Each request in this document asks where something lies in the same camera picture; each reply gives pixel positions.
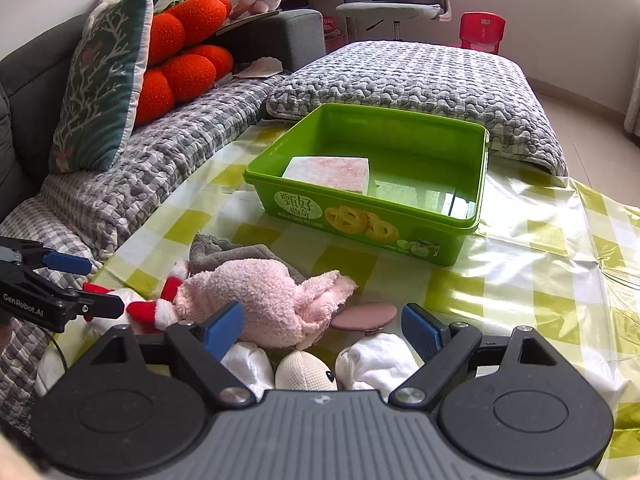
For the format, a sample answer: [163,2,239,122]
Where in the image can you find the white cloth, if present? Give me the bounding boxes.
[221,333,419,399]

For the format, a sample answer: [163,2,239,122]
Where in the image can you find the brown round milk tea cushion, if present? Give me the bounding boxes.
[330,302,398,335]

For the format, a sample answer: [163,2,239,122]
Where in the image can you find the pink plush towel toy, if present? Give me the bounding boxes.
[174,259,358,350]

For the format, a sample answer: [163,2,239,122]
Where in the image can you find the grey small towel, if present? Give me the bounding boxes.
[189,233,306,284]

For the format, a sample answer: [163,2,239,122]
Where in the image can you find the pink white sponge block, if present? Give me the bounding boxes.
[282,156,370,194]

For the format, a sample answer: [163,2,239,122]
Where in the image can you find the beige bunny doll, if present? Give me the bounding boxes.
[274,351,337,391]

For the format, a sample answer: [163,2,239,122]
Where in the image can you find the grey patterned sofa cover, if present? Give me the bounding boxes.
[0,72,289,436]

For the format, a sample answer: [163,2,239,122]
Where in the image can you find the yellow checkered plastic tablecloth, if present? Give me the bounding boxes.
[96,122,639,479]

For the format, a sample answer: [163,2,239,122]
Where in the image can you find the green tree pattern pillow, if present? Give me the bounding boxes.
[49,0,154,174]

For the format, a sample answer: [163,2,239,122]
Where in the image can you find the green plastic bin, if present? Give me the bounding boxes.
[244,103,489,266]

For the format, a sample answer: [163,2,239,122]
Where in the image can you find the grey sofa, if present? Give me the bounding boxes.
[0,9,326,217]

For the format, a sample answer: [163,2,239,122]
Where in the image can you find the orange carrot plush pillow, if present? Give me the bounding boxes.
[134,0,234,127]

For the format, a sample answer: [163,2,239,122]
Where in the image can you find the grey quilted ottoman cushion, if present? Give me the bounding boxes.
[266,40,568,177]

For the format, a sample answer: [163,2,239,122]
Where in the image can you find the white paper on sofa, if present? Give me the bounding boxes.
[235,56,283,79]

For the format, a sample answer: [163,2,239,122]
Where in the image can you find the red plastic child chair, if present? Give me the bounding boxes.
[459,12,506,54]

